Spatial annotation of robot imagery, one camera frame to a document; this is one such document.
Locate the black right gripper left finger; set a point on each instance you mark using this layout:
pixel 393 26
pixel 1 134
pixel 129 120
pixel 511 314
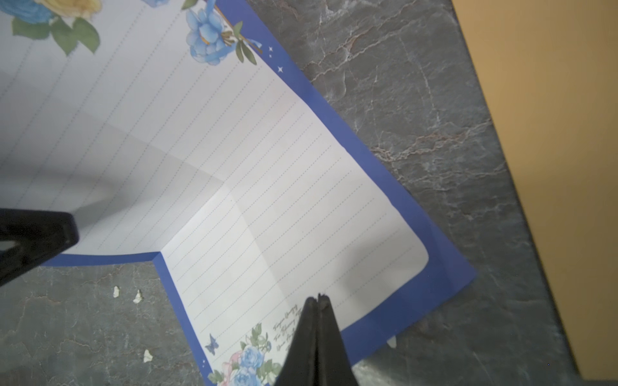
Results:
pixel 300 366

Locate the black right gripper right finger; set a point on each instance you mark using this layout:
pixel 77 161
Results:
pixel 332 363

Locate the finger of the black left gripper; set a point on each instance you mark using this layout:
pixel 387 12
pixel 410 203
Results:
pixel 30 238

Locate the blue bordered floral letter paper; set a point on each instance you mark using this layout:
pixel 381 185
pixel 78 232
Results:
pixel 181 133

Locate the tan paper envelope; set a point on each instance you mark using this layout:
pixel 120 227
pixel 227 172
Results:
pixel 548 71

